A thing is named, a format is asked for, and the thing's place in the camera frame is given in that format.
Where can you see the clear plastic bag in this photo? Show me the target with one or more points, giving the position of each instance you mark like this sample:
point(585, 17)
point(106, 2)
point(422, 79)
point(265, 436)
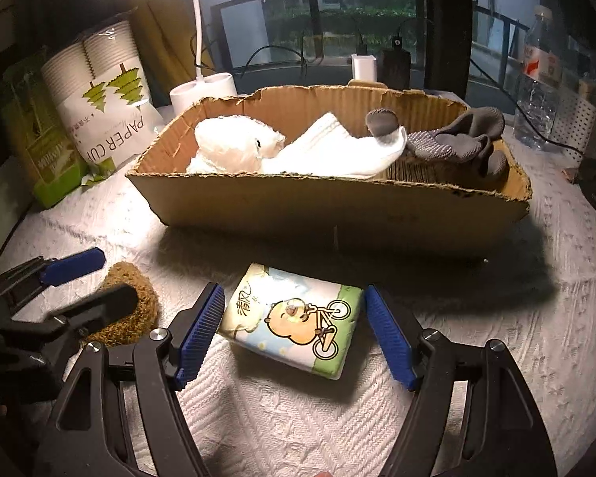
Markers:
point(228, 144)

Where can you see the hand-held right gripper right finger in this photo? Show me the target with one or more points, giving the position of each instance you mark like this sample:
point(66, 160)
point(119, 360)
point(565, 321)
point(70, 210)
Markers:
point(390, 338)

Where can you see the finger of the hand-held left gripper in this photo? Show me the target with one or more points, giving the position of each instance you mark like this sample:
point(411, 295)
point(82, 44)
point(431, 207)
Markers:
point(74, 262)
point(104, 304)

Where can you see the white paper cup package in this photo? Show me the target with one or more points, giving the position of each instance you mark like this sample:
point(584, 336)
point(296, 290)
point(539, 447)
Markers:
point(104, 84)

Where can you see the dark charger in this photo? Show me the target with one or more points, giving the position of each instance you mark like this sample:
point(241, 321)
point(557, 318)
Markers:
point(396, 69)

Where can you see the yellow curtain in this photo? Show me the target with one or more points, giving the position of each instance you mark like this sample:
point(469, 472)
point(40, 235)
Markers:
point(169, 44)

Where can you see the white foam cloth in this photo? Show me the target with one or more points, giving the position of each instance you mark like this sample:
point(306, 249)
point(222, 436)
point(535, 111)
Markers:
point(328, 150)

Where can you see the white desk lamp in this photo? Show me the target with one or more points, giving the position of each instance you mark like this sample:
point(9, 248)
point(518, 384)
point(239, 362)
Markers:
point(203, 92)

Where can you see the grey dotted glove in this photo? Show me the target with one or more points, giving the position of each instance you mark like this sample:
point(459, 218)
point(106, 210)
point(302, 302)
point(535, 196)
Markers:
point(427, 145)
point(479, 124)

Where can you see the brown round scrubber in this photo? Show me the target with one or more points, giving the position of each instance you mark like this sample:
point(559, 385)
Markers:
point(129, 276)

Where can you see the clear water bottle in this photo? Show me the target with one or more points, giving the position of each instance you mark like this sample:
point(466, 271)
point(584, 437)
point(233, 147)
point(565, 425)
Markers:
point(536, 99)

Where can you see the cardboard box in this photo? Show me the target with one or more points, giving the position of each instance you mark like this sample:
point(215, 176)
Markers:
point(328, 218)

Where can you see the white perforated holder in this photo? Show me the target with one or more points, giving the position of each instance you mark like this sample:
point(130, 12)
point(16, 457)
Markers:
point(578, 124)

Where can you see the dark window frame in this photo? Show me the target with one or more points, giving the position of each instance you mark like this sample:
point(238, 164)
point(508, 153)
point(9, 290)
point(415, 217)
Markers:
point(447, 25)

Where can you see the green snack packet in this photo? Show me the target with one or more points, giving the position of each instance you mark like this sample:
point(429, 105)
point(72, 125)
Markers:
point(44, 159)

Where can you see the white textured tablecloth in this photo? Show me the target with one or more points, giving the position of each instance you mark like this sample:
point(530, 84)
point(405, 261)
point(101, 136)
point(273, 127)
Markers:
point(477, 357)

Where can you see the white charger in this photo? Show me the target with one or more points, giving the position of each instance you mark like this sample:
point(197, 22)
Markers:
point(363, 67)

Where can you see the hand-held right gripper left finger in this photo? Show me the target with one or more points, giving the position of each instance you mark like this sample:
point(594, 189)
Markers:
point(198, 338)

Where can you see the cartoon printed tissue pack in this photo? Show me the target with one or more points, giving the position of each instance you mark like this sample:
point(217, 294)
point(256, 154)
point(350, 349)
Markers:
point(288, 323)

